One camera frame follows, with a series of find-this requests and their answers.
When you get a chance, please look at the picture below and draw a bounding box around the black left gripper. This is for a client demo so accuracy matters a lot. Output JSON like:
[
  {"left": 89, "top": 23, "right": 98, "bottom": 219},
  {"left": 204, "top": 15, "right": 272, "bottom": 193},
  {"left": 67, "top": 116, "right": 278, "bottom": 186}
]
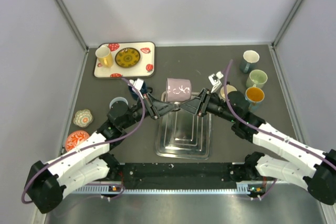
[{"left": 121, "top": 92, "right": 177, "bottom": 130}]

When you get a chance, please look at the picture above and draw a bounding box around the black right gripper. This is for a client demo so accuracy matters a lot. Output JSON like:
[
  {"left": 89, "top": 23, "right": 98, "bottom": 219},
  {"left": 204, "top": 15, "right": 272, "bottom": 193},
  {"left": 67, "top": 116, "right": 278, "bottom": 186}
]
[{"left": 178, "top": 88, "right": 238, "bottom": 123}]

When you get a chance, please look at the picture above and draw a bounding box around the lilac ceramic mug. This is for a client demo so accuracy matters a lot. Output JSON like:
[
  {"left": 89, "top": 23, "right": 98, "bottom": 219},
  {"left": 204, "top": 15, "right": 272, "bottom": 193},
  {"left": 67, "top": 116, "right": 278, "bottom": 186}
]
[{"left": 166, "top": 78, "right": 192, "bottom": 102}]

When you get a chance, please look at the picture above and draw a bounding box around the blue butterfly mug orange inside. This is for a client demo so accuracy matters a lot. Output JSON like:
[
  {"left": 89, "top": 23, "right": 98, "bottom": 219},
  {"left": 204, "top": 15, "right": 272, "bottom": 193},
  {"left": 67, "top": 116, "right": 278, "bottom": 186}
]
[{"left": 245, "top": 87, "right": 265, "bottom": 112}]

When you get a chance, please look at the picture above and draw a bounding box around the light green mug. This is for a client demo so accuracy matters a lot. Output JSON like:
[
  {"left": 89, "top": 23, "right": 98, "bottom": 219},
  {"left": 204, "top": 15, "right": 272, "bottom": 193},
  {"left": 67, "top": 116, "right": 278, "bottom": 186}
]
[{"left": 246, "top": 69, "right": 268, "bottom": 89}]

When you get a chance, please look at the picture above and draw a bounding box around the grey-blue mug white inside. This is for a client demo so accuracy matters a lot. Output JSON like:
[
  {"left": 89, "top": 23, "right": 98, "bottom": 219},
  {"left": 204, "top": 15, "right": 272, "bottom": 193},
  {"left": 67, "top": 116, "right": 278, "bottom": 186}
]
[{"left": 239, "top": 50, "right": 260, "bottom": 73}]

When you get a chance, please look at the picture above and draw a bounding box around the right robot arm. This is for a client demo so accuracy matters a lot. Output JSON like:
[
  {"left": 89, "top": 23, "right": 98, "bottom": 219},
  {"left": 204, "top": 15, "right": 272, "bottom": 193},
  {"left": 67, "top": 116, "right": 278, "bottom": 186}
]
[{"left": 179, "top": 89, "right": 335, "bottom": 205}]

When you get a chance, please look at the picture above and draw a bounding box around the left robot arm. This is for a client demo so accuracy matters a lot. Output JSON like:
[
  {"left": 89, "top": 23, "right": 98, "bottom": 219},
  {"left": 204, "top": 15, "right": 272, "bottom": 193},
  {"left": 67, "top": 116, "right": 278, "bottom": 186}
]
[{"left": 23, "top": 93, "right": 178, "bottom": 214}]

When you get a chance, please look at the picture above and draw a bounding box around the dark blue enamel mug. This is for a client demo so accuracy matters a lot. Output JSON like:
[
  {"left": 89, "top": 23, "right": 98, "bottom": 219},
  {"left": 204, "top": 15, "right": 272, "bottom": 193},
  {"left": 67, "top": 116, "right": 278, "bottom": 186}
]
[{"left": 128, "top": 81, "right": 153, "bottom": 100}]

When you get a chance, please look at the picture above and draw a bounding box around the cream mug black rim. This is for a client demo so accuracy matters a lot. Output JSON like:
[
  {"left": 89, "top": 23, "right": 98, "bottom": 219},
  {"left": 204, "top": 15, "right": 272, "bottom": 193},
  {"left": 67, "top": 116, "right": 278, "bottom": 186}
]
[{"left": 219, "top": 84, "right": 237, "bottom": 100}]

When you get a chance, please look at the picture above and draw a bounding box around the yellow mug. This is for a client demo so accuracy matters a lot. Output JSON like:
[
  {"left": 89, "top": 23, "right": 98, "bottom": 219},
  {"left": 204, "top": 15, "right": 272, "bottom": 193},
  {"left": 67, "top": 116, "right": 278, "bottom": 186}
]
[{"left": 95, "top": 46, "right": 113, "bottom": 68}]

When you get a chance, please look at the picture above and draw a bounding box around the silver metal tray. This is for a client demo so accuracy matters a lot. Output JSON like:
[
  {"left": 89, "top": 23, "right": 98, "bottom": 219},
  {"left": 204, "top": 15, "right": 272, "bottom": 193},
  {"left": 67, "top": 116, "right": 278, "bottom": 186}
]
[{"left": 154, "top": 91, "right": 213, "bottom": 161}]

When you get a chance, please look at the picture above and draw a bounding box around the strawberry pattern white tray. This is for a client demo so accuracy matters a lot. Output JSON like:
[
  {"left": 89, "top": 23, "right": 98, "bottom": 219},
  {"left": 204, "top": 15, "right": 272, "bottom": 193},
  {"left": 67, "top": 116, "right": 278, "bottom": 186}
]
[{"left": 93, "top": 41, "right": 155, "bottom": 79}]

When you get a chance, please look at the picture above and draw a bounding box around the clear plastic measuring cup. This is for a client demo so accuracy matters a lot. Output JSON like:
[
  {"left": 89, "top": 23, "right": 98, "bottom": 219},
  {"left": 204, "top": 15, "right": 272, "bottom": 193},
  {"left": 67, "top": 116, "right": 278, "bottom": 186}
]
[{"left": 109, "top": 97, "right": 129, "bottom": 108}]

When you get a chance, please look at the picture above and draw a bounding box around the yellow patterned small plate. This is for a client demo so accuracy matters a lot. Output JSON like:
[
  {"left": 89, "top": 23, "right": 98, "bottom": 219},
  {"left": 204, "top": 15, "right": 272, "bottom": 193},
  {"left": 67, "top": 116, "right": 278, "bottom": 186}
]
[{"left": 115, "top": 47, "right": 141, "bottom": 68}]

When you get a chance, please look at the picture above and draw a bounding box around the floral patterned small bowl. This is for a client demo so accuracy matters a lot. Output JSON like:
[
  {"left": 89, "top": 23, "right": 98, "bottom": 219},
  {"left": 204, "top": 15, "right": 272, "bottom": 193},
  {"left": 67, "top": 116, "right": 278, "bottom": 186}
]
[{"left": 73, "top": 109, "right": 93, "bottom": 128}]

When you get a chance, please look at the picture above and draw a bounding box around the orange patterned small plate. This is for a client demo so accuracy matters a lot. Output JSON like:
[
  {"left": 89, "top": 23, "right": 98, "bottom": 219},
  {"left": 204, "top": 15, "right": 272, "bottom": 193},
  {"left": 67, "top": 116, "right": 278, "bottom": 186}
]
[{"left": 65, "top": 130, "right": 90, "bottom": 152}]

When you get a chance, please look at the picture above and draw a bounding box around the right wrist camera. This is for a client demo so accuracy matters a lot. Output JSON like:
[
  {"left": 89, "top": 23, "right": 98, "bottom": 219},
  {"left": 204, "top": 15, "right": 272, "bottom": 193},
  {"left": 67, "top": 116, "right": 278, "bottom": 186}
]
[{"left": 208, "top": 71, "right": 224, "bottom": 93}]

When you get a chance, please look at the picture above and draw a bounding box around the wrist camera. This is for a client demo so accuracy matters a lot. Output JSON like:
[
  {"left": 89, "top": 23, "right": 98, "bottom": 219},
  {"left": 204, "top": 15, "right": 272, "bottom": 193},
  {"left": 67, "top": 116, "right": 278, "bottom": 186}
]
[
  {"left": 130, "top": 78, "right": 147, "bottom": 94},
  {"left": 208, "top": 71, "right": 224, "bottom": 93}
]

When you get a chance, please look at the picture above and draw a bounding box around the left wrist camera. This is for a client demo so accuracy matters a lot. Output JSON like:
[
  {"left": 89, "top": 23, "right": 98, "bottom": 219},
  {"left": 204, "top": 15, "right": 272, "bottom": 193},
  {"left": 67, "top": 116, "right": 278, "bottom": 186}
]
[{"left": 130, "top": 78, "right": 147, "bottom": 94}]

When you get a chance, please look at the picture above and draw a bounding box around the grey slotted cable duct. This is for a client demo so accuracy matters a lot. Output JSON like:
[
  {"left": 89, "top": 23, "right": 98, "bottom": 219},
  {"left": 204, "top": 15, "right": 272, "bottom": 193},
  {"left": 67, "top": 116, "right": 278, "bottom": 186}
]
[{"left": 72, "top": 183, "right": 266, "bottom": 196}]

